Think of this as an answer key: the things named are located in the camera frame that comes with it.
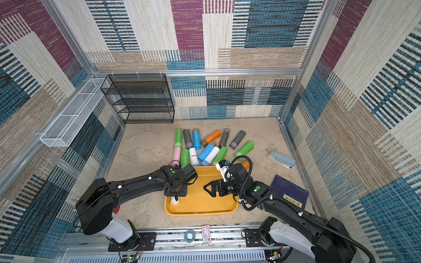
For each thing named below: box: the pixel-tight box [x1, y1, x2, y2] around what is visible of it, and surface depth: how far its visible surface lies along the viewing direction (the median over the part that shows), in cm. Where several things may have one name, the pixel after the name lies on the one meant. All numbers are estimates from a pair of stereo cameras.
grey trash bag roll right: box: [229, 129, 247, 151], surface depth 109 cm
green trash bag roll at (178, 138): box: [174, 128, 183, 148], surface depth 110 cm
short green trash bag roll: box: [180, 148, 190, 169], surface depth 101 cm
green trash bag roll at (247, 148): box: [234, 140, 255, 158], surface depth 106 cm
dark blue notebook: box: [270, 174, 310, 210], surface depth 91 cm
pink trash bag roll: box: [172, 147, 182, 168], surface depth 102 cm
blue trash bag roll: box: [192, 130, 202, 151], surface depth 107 cm
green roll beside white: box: [212, 145, 228, 165], surface depth 102 cm
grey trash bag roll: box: [218, 128, 231, 150], surface depth 110 cm
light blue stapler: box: [267, 151, 297, 171], surface depth 99 cm
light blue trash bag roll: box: [197, 143, 214, 163], surface depth 102 cm
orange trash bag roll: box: [201, 129, 222, 148], surface depth 110 cm
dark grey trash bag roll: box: [182, 128, 194, 150], surface depth 110 cm
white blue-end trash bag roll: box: [201, 146, 220, 167], surface depth 101 cm
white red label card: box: [201, 224, 212, 244], surface depth 77 cm
